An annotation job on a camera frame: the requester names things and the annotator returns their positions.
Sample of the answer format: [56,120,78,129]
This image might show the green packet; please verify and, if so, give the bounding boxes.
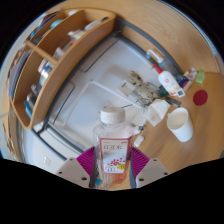
[194,69,206,85]

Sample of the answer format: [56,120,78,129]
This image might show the white pouch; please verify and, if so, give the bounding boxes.
[187,67,199,82]

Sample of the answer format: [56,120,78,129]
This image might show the clear white-capped drink bottle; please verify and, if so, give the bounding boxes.
[93,106,135,190]

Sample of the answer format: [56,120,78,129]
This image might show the brown tree figurine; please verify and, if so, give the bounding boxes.
[128,70,162,105]

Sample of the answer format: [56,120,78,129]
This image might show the small white earbud case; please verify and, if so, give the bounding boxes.
[133,134,146,148]

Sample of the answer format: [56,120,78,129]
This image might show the flat round red coaster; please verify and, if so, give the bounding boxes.
[192,89,209,107]

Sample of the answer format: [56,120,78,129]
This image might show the white red-pump dispenser bottle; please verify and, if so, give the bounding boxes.
[151,63,186,99]

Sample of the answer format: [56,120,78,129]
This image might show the wooden shelf unit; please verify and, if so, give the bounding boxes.
[6,8,118,131]

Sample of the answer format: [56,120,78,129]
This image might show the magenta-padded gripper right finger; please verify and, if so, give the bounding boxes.
[129,146,171,189]

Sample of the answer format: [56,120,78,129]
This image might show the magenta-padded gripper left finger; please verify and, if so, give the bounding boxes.
[54,146,98,189]

